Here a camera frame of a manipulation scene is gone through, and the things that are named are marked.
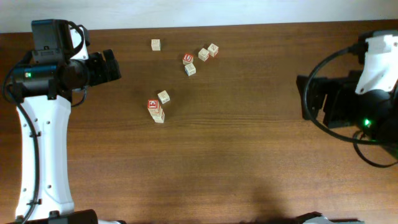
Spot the plain wooden block middle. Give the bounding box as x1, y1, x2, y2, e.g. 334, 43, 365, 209
157, 90, 170, 104

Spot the wooden block red picture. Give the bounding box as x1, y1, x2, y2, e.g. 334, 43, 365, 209
147, 100, 163, 117

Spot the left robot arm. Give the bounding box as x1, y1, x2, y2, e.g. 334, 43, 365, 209
2, 19, 121, 223

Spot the wooden block red drawing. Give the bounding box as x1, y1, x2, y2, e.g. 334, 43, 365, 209
152, 112, 165, 123

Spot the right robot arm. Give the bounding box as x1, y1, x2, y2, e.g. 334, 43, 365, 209
296, 30, 397, 168

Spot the plain wooden block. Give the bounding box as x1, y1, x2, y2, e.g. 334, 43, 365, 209
151, 39, 161, 51
157, 90, 170, 104

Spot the red U wooden block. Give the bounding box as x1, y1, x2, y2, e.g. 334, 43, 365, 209
182, 54, 194, 65

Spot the plain wooden block far left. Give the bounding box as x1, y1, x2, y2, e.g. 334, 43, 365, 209
151, 39, 161, 51

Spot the wooden block beside top right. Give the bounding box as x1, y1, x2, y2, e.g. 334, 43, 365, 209
198, 48, 210, 62

